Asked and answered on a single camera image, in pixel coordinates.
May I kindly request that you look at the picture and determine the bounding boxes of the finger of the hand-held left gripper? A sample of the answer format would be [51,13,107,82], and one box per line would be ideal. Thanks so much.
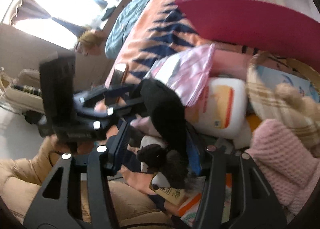
[74,98,148,130]
[72,83,143,107]

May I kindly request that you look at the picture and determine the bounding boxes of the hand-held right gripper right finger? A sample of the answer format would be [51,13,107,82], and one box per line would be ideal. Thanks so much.
[189,131,288,229]

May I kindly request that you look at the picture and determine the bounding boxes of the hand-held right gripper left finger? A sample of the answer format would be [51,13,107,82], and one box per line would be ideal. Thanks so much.
[24,120,132,229]

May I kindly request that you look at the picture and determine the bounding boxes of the black fabric bag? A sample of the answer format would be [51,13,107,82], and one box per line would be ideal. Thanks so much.
[136,79,189,154]

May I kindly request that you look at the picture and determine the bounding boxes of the pink white plastic bag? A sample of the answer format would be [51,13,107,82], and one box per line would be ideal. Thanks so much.
[150,43,216,107]

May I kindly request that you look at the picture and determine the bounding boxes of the pink cardboard box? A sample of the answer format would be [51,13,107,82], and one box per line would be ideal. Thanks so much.
[174,0,320,59]

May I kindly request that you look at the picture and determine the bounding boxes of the person's left forearm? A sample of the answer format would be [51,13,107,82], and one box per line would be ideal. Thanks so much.
[0,144,58,187]

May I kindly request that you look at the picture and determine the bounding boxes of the person's left hand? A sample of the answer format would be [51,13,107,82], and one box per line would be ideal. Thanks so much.
[44,136,75,156]

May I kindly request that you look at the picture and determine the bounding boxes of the smartphone with orange case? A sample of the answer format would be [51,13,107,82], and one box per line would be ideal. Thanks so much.
[110,63,129,87]

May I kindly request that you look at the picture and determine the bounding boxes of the black white plush toy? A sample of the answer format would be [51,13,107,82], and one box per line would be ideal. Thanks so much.
[136,135,192,191]

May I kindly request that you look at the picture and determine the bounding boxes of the dark clothes on floor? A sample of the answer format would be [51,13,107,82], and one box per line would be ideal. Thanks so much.
[24,111,48,126]

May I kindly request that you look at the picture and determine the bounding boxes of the beige bag on floor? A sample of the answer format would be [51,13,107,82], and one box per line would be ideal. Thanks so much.
[0,68,44,114]

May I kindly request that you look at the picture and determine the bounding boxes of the beige cardboard box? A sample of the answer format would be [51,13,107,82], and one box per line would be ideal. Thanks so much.
[149,180,188,206]

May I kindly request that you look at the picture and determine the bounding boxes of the orange toy package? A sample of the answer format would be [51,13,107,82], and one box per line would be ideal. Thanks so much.
[177,174,233,229]

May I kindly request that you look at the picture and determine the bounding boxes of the blond doll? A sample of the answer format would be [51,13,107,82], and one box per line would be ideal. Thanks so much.
[75,29,107,57]

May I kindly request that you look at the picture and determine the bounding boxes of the white packet orange label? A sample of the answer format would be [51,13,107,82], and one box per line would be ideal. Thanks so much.
[192,77,248,139]

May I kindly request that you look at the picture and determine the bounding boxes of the person's beige padded trousers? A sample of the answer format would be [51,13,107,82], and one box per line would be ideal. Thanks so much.
[0,176,175,229]

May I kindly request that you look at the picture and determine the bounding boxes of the yellow cloth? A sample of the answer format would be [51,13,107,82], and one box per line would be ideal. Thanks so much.
[245,114,263,134]

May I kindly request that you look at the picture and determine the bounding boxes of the pink knit sweater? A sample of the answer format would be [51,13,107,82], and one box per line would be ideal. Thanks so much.
[250,119,320,216]

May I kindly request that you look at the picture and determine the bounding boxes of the blue duvet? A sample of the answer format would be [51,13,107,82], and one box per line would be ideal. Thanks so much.
[105,0,193,59]

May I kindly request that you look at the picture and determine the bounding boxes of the orange navy patterned blanket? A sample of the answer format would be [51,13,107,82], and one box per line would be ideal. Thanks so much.
[104,0,265,209]

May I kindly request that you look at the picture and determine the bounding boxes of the pale pink flat box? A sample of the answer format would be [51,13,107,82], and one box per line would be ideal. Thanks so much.
[211,49,253,79]

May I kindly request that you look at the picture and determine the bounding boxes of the beige plush toy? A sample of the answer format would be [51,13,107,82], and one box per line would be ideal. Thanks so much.
[274,83,318,112]

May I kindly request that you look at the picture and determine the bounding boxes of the blue tissue packet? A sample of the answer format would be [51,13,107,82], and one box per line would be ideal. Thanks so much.
[257,65,320,94]

